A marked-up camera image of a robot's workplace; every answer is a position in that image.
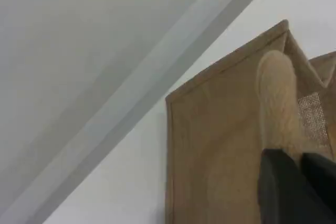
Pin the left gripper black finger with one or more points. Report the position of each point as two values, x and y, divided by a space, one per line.
321 176
281 195

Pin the brown jute tote bag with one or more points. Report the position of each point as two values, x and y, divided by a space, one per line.
215 142

